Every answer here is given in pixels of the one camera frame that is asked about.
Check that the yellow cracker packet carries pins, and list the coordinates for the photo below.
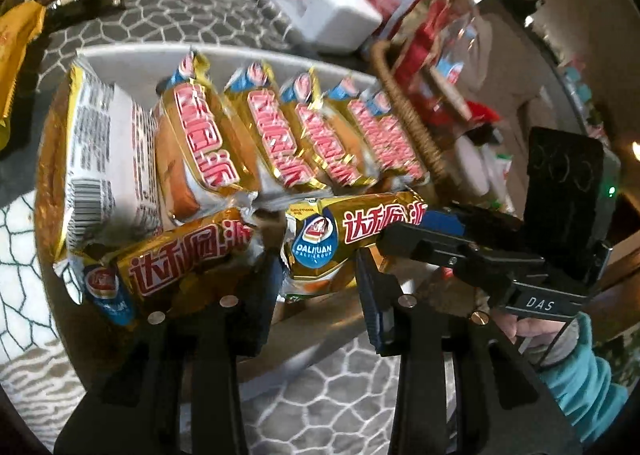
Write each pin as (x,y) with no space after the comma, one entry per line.
(15,65)

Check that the row of gold cake packets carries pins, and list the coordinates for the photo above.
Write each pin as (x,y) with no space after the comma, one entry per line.
(280,135)

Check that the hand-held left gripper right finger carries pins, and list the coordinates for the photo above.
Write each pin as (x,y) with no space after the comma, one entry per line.
(372,305)

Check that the white tissue pack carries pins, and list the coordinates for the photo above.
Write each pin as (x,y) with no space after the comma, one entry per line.
(320,0)

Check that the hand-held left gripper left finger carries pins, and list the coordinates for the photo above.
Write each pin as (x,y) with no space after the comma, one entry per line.
(264,310)

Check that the wicker basket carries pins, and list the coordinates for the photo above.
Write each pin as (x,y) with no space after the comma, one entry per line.
(415,120)

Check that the grey cobble pattern mat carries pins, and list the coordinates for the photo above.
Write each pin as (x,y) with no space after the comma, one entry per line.
(175,10)

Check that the white container box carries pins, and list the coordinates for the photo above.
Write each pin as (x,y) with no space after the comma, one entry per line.
(320,330)

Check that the person's right hand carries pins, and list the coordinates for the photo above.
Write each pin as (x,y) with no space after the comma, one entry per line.
(522,330)

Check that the white honeycomb pattern rug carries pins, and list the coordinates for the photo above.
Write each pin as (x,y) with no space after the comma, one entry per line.
(25,285)

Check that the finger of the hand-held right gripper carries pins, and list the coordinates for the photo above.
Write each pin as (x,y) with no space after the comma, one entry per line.
(450,255)
(480,227)

